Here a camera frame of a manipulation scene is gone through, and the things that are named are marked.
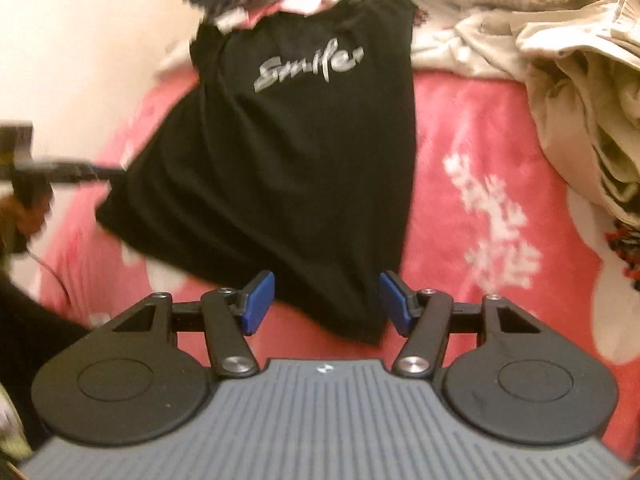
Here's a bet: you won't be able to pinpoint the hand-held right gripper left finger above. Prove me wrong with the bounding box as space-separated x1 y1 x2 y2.
112 270 276 380

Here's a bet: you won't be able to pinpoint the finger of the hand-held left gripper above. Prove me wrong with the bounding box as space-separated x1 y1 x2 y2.
30 159 126 184

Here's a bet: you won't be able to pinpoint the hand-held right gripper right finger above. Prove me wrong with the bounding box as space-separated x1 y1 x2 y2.
379 270 543 380

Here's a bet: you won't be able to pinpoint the black printed t-shirt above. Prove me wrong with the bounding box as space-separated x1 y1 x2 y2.
95 0 421 346

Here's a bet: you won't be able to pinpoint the person's left forearm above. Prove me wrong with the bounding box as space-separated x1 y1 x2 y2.
0 260 93 456

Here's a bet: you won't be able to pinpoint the person's left hand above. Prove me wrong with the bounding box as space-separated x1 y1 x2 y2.
0 194 49 254

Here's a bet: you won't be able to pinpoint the red floral blanket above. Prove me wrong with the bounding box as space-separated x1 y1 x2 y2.
37 0 640 396

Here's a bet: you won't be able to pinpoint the crumpled white garment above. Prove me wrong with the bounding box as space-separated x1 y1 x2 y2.
410 7 531 81

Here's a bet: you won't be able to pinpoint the crumpled beige pants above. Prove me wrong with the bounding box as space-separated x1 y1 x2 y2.
517 0 640 281

